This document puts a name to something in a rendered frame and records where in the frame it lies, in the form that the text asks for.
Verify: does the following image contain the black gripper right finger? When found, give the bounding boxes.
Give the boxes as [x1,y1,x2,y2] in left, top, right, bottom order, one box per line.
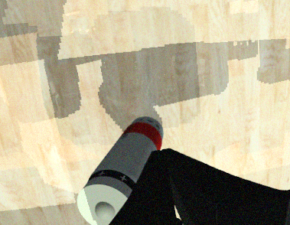
[161,148,290,225]

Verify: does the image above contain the grey battery with red band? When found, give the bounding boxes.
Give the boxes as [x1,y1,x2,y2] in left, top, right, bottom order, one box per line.
[77,116,164,225]

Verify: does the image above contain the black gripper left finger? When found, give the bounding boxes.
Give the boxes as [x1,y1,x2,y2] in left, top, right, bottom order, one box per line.
[109,150,182,225]

